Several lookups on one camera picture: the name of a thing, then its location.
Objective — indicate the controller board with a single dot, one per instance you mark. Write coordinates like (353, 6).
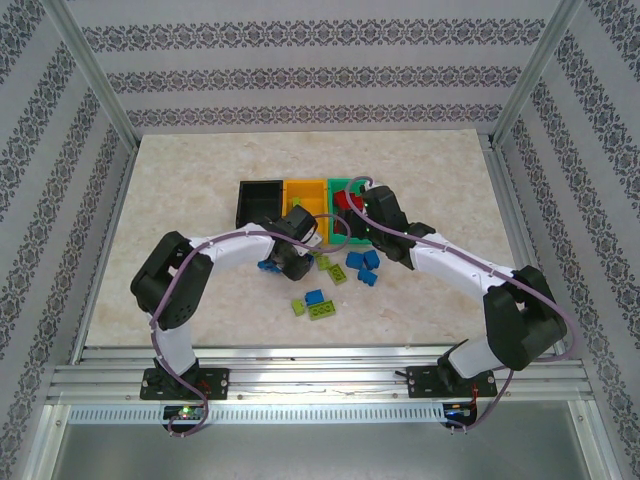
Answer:
(184, 412)
(457, 412)

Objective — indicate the left controller board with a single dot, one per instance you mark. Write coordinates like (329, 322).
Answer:
(184, 412)

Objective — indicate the yellow plastic bin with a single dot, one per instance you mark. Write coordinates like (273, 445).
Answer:
(310, 192)

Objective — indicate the black plastic bin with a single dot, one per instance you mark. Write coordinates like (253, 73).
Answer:
(260, 197)

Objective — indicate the aluminium mounting rail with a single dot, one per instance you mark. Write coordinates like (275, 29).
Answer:
(320, 375)

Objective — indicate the long lime green lego brick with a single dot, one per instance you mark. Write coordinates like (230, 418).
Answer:
(337, 273)
(322, 311)

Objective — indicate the blue lego brick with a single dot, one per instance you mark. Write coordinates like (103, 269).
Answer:
(371, 258)
(367, 277)
(267, 265)
(355, 260)
(314, 297)

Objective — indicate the right controller board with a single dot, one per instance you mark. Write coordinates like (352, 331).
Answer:
(457, 412)

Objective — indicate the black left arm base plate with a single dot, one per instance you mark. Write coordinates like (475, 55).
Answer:
(215, 382)

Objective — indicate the green plastic bin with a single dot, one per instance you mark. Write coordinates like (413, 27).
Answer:
(336, 241)

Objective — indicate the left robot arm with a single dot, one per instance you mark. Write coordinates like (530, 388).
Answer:
(235, 247)

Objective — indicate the aluminium frame post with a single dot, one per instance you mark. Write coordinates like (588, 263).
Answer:
(90, 75)
(537, 75)

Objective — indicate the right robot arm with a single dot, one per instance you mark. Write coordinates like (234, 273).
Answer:
(450, 265)

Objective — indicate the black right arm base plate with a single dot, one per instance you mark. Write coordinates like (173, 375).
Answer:
(420, 382)

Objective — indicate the red flat lego brick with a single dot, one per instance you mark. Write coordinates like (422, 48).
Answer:
(341, 200)

